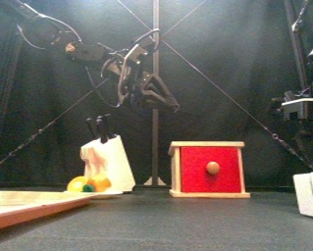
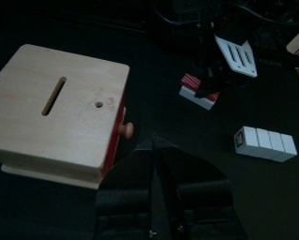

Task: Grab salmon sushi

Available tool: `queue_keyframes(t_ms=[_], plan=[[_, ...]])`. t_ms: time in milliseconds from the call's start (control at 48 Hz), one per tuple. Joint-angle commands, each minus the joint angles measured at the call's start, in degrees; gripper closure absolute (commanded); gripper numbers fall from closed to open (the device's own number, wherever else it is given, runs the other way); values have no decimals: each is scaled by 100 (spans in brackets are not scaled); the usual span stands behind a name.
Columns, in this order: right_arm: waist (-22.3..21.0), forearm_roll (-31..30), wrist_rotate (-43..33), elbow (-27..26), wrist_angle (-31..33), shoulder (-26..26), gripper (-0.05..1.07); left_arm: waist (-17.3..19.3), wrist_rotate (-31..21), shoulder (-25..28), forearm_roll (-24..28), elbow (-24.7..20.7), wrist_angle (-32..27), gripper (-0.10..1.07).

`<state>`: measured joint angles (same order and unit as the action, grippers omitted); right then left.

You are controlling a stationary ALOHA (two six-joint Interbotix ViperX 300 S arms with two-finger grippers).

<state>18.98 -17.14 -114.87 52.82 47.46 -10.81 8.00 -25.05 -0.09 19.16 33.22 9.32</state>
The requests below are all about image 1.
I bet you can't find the black handled knife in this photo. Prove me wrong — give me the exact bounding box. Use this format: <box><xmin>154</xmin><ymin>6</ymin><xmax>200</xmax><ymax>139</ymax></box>
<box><xmin>95</xmin><ymin>115</ymin><xmax>110</xmax><ymax>145</ymax></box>
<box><xmin>102</xmin><ymin>113</ymin><xmax>118</xmax><ymax>139</ymax></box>

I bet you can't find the wooden box with red drawer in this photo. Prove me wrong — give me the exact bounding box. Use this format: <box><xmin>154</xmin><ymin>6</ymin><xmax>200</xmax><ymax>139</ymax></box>
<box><xmin>167</xmin><ymin>140</ymin><xmax>252</xmax><ymax>199</ymax></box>

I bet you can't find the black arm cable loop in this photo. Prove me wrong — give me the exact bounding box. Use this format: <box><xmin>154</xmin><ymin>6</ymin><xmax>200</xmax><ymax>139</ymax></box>
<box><xmin>84</xmin><ymin>58</ymin><xmax>123</xmax><ymax>110</ymax></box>

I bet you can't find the yellow toy lemon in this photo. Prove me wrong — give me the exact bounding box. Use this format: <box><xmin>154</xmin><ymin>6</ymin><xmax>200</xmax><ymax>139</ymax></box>
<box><xmin>66</xmin><ymin>176</ymin><xmax>91</xmax><ymax>193</ymax></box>

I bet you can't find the diagonal steel brace wire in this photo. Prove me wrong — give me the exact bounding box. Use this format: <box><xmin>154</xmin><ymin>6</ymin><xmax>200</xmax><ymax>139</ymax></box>
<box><xmin>0</xmin><ymin>0</ymin><xmax>210</xmax><ymax>175</ymax></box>
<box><xmin>114</xmin><ymin>0</ymin><xmax>313</xmax><ymax>171</ymax></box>

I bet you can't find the flat wooden tray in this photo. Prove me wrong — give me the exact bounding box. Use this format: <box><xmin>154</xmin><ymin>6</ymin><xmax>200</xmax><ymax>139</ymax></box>
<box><xmin>0</xmin><ymin>190</ymin><xmax>95</xmax><ymax>233</ymax></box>

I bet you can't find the white knife block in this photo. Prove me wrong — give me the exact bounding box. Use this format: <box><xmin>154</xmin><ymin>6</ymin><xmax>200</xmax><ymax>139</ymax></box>
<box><xmin>79</xmin><ymin>134</ymin><xmax>138</xmax><ymax>194</ymax></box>

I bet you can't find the orange toy fruit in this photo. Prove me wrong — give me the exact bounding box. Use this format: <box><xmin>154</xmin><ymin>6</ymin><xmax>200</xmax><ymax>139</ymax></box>
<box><xmin>87</xmin><ymin>173</ymin><xmax>113</xmax><ymax>193</ymax></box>

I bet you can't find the vertical metal frame pole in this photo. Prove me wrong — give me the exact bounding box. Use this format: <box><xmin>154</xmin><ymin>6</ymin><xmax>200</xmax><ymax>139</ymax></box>
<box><xmin>143</xmin><ymin>0</ymin><xmax>169</xmax><ymax>187</ymax></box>

